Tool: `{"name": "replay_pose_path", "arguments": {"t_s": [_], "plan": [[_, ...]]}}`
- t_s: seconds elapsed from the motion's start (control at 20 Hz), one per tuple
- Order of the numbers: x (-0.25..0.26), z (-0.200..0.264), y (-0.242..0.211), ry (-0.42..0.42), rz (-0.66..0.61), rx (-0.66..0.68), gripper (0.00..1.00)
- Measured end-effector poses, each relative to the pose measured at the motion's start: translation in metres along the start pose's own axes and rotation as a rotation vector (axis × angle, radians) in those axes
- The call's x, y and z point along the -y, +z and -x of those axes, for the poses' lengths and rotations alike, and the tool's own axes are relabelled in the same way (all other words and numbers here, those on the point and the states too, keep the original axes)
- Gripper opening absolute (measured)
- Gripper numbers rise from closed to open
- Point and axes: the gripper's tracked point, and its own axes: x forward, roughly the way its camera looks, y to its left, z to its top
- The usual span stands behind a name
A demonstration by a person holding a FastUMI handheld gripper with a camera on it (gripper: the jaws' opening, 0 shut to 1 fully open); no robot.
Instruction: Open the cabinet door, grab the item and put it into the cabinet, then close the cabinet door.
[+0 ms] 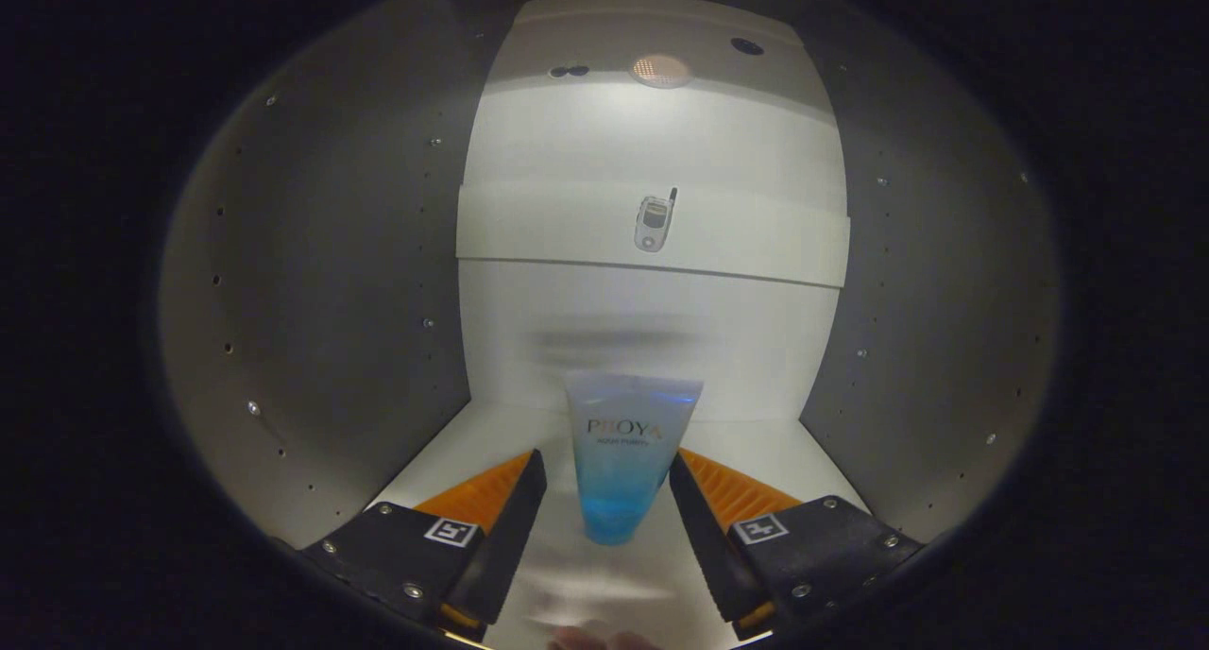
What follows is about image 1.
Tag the blue gradient cosmetic tube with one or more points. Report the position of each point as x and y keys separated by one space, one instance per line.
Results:
x=623 y=470

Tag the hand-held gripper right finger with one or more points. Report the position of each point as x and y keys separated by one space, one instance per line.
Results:
x=713 y=546

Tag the round cabinet light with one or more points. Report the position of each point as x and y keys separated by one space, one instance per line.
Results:
x=661 y=70

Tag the dark grey cabinet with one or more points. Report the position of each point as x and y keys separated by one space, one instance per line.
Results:
x=331 y=300

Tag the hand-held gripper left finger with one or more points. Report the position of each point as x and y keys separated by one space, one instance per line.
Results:
x=496 y=546

